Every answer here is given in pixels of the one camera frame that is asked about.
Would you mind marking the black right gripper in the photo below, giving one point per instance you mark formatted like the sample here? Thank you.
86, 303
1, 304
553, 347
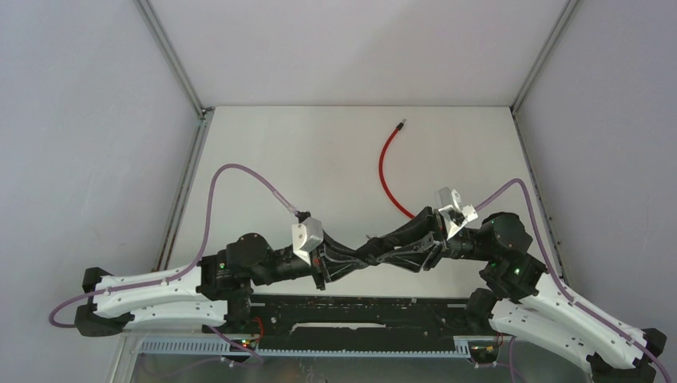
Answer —
426, 254

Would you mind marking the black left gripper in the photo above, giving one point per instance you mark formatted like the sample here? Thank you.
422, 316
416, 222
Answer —
330, 262

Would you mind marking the black padlock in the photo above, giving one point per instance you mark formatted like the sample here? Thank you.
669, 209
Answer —
374, 249

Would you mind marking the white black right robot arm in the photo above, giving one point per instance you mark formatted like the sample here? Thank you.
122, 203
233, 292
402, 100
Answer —
522, 297

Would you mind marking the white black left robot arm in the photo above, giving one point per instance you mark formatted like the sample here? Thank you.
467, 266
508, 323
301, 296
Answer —
215, 292

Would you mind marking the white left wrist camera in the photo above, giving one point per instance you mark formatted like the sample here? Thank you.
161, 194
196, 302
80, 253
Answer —
306, 237

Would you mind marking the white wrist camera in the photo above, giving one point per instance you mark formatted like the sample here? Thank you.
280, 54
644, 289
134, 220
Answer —
306, 237
455, 214

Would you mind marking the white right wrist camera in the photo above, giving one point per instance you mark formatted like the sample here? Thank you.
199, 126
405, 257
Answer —
455, 214

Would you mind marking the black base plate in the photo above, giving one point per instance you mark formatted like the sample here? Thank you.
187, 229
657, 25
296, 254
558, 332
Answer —
355, 325

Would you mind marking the aluminium frame rail left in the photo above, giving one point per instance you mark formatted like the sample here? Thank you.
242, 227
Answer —
171, 124

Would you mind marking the aluminium frame rail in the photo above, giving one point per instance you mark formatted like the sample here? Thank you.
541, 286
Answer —
171, 124
539, 114

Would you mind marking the aluminium frame rail right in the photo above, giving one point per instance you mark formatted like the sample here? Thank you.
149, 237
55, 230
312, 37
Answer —
539, 114

